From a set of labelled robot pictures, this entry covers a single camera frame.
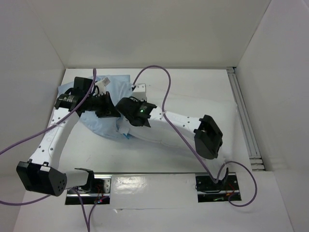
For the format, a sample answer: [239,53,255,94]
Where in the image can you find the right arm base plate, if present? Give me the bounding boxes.
[195,173,241,203]

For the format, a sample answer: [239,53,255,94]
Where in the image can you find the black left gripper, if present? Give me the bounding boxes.
[85,91,121,118]

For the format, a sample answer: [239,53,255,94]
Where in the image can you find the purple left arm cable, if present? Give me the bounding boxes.
[0,68,98,229]

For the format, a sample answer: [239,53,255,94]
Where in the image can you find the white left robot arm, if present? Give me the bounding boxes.
[16,77,120,196]

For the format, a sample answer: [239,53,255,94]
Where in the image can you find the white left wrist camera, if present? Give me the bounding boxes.
[95,77,110,95]

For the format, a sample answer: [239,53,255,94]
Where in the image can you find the aluminium frame rail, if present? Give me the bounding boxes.
[226,67,266,172]

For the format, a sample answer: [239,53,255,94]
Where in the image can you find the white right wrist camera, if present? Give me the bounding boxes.
[132,83,147,102]

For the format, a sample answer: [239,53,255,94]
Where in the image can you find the light blue pillowcase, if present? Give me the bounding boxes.
[56,75,132,139]

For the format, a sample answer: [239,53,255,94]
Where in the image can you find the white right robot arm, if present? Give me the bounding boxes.
[116,97,228,189]

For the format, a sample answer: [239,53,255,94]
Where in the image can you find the white pillow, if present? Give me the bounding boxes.
[116,84,236,164]

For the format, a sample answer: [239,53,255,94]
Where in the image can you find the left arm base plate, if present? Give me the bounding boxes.
[65,173,112,205]

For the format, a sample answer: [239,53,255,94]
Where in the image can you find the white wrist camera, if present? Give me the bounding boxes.
[95,77,110,95]
[132,83,147,102]

